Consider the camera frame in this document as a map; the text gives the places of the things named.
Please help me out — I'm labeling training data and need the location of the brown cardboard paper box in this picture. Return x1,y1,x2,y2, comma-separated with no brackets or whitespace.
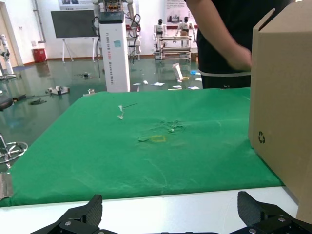
248,0,312,225

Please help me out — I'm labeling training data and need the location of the white tape scrap with string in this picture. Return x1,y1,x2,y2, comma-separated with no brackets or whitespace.
117,102,138,120

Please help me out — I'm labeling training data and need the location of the robot torso with white arms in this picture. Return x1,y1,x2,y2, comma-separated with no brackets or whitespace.
91,0,142,54

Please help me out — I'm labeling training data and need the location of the small white humanoid robot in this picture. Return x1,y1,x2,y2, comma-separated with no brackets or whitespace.
153,18,168,59
175,16,197,37

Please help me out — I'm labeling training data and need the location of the red bin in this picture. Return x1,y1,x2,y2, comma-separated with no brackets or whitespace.
33,48,47,63

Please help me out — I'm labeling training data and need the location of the dark screen on white stand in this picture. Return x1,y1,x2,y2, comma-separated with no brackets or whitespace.
50,10,99,64

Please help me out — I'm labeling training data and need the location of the white carton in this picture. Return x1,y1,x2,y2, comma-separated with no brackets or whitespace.
172,62,184,82

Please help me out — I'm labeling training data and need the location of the chrome stool base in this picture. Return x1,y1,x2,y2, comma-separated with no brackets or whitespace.
0,133,29,169

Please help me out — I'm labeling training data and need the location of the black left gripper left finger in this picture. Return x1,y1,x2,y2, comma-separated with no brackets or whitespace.
29,194,103,234

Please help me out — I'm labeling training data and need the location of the white grey device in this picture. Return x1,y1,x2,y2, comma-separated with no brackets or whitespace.
46,85,71,95

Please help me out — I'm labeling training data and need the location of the green table cloth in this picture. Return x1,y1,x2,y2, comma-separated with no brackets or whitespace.
0,87,285,208

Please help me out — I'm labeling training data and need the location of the person's right hand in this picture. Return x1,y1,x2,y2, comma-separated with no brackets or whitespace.
229,45,253,72

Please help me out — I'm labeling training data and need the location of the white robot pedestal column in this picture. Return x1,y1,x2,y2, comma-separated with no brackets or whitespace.
98,11,131,93

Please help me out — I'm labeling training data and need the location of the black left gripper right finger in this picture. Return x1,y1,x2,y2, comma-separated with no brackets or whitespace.
229,191,312,234

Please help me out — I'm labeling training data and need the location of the grey metal table bracket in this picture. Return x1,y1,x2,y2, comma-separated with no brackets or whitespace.
0,172,13,198

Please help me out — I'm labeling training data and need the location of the red and white wall poster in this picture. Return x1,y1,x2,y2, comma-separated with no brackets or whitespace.
165,0,193,25

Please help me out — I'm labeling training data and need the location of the person's right forearm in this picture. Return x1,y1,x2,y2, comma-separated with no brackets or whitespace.
186,0,244,69

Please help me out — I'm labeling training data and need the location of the wooden metal rack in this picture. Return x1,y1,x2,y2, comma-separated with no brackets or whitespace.
158,35,193,60

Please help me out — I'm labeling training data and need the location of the person in black clothes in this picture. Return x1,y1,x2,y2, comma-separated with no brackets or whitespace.
184,0,303,90

